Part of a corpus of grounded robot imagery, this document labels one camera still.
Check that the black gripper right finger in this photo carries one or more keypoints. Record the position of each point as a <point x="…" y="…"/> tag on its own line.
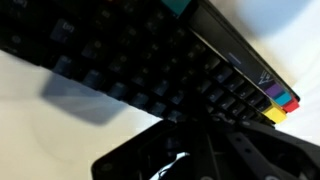
<point x="266" y="150"/>

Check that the black keyboard with coloured keys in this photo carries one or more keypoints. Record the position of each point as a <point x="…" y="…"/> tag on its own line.
<point x="140" y="50"/>

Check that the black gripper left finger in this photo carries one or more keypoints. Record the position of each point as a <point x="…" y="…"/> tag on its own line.
<point x="133" y="156"/>

